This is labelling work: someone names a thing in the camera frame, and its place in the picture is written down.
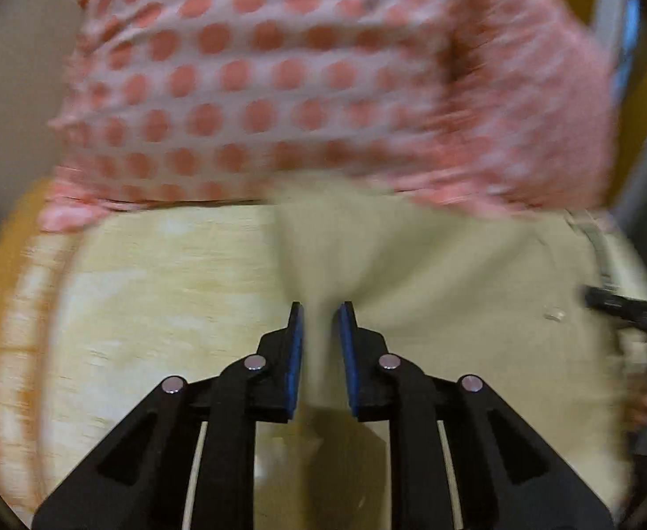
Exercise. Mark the beige pants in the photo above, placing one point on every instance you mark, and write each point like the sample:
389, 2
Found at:
445, 287

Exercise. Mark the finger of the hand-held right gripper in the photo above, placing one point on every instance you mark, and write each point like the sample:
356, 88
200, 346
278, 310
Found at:
627, 309

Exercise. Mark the person's pink dotted shirt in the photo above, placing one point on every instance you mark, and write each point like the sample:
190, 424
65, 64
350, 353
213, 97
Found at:
301, 77

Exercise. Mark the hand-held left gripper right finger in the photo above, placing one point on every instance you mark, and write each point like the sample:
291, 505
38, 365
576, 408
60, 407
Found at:
349, 353

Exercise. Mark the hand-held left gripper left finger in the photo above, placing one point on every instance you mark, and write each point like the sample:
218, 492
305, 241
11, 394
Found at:
296, 353

